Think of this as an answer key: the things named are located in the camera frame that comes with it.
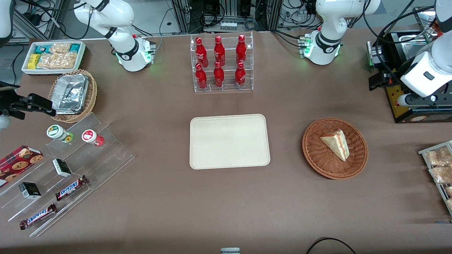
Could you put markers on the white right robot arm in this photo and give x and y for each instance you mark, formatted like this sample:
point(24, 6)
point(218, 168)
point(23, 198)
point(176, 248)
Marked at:
point(120, 17)

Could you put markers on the oval light wicker basket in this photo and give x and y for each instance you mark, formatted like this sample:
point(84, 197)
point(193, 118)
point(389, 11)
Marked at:
point(92, 95)

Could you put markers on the snickers chocolate bar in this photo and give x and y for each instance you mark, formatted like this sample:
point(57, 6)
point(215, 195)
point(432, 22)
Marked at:
point(70, 188)
point(38, 216)

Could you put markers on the stacked foil containers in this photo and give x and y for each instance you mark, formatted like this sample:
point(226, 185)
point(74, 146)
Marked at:
point(70, 93)

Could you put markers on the small black box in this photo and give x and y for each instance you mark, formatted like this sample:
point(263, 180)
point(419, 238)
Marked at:
point(30, 191)
point(61, 167)

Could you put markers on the red lid cup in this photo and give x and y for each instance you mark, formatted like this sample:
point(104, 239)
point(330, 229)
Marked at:
point(90, 136)

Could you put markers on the white power strip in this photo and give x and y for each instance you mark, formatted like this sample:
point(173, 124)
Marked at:
point(229, 25)

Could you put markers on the silver box with green light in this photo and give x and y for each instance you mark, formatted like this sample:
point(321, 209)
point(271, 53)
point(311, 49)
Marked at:
point(374, 53)

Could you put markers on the small dark flat object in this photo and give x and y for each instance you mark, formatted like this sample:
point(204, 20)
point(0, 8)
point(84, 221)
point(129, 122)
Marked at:
point(444, 222)

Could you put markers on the red cookie box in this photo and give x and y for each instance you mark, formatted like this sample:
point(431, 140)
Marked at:
point(17, 164)

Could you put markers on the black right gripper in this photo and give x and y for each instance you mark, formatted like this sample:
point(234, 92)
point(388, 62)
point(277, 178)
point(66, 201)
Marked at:
point(14, 106)

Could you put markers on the small clear cracker bag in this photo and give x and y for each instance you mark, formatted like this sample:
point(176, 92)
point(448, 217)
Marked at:
point(60, 48)

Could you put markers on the small grey device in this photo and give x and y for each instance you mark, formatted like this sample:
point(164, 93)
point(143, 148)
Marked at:
point(230, 251)

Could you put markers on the red cola bottle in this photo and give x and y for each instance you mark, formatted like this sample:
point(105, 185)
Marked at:
point(241, 51)
point(218, 77)
point(240, 77)
point(219, 52)
point(201, 78)
point(201, 53)

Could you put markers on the yellow snack packet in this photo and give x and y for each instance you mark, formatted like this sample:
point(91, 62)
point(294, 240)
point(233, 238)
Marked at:
point(33, 61)

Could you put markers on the triangle sandwich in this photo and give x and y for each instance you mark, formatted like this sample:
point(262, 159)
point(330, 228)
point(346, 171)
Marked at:
point(337, 144)

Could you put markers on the aluminium frame rack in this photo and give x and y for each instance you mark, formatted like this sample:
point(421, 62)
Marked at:
point(183, 16)

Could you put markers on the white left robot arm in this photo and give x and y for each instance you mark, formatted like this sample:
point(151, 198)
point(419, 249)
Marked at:
point(326, 21)

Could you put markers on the large clear cracker bag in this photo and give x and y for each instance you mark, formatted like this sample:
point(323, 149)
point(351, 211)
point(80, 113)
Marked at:
point(58, 62)

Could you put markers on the green lid cup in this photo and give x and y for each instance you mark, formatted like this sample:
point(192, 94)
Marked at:
point(56, 132)

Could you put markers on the teal snack packet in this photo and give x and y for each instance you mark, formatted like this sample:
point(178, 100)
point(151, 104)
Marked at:
point(75, 47)
point(43, 49)

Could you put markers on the black yellow food warmer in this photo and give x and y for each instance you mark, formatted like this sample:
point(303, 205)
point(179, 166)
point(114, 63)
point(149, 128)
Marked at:
point(402, 113)

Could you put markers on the white rectangular snack bin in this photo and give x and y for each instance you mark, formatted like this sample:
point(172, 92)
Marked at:
point(82, 58)

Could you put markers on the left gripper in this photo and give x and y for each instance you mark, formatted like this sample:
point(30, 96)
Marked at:
point(393, 78)

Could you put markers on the clear acrylic bottle rack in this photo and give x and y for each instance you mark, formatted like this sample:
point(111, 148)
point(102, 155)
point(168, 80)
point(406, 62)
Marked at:
point(229, 88)

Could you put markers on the steel warmer pan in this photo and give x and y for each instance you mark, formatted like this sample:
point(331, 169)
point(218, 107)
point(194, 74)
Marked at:
point(409, 42)

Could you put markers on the clear pastry bag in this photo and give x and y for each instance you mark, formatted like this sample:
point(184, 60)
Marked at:
point(450, 204)
point(438, 157)
point(449, 191)
point(441, 174)

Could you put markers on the clear acrylic step display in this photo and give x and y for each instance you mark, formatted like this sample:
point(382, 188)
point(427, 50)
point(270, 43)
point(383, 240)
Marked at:
point(106, 158)

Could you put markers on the beige plastic tray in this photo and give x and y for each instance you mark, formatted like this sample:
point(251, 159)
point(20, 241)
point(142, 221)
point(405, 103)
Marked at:
point(229, 141)

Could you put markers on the round brown wicker basket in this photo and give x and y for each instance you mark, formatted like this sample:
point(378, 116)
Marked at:
point(317, 158)

